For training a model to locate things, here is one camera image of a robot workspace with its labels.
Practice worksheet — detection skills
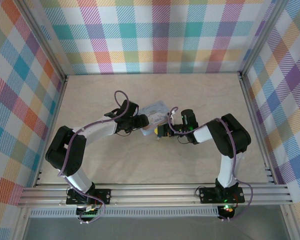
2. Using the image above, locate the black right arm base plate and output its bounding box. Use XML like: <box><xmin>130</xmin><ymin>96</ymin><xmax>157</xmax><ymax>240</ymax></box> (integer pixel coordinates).
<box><xmin>199</xmin><ymin>186</ymin><xmax>245</xmax><ymax>204</ymax></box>

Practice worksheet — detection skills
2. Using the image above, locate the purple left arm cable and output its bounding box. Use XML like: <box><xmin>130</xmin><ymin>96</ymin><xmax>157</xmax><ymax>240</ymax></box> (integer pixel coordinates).
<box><xmin>58</xmin><ymin>89</ymin><xmax>131</xmax><ymax>225</ymax></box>

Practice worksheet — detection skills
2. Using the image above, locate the aluminium side rail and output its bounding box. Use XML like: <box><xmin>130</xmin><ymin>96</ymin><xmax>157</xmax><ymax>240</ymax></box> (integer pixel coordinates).
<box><xmin>238</xmin><ymin>72</ymin><xmax>291</xmax><ymax>191</ymax></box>
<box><xmin>33</xmin><ymin>74</ymin><xmax>70</xmax><ymax>188</ymax></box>

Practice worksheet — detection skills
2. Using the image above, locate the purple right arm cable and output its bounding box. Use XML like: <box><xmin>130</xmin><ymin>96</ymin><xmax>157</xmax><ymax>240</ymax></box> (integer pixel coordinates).
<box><xmin>166</xmin><ymin>106</ymin><xmax>253</xmax><ymax>223</ymax></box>

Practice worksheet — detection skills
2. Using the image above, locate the aluminium frame post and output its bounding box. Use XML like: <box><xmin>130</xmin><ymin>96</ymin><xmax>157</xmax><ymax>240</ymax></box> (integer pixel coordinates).
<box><xmin>14</xmin><ymin>0</ymin><xmax>70</xmax><ymax>82</ymax></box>
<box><xmin>238</xmin><ymin>0</ymin><xmax>290</xmax><ymax>78</ymax></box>

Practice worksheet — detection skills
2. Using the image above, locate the small controller board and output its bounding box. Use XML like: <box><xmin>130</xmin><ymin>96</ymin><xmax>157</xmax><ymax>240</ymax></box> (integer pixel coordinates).
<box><xmin>218</xmin><ymin>203</ymin><xmax>237</xmax><ymax>220</ymax></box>
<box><xmin>76</xmin><ymin>204</ymin><xmax>102</xmax><ymax>218</ymax></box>

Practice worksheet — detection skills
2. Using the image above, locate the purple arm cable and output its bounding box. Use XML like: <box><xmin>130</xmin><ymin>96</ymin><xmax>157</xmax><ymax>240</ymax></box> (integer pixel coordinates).
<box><xmin>58</xmin><ymin>89</ymin><xmax>131</xmax><ymax>225</ymax></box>
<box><xmin>166</xmin><ymin>106</ymin><xmax>253</xmax><ymax>223</ymax></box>

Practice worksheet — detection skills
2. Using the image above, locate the light blue printed padlock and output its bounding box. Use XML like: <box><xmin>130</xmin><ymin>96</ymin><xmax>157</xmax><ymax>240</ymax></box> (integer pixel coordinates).
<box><xmin>139</xmin><ymin>99</ymin><xmax>171</xmax><ymax>137</ymax></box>

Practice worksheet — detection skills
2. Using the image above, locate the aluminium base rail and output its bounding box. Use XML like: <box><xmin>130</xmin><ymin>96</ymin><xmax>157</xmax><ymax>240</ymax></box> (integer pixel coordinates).
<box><xmin>17</xmin><ymin>183</ymin><xmax>295</xmax><ymax>208</ymax></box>

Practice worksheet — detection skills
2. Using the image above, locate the grey slotted cable duct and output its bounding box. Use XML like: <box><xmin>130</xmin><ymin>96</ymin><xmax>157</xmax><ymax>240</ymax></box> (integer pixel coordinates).
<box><xmin>29</xmin><ymin>206</ymin><xmax>220</xmax><ymax>218</ymax></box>

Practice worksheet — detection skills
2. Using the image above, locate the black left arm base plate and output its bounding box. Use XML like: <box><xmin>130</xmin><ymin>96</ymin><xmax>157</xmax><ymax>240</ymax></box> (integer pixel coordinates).
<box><xmin>65</xmin><ymin>187</ymin><xmax>112</xmax><ymax>206</ymax></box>

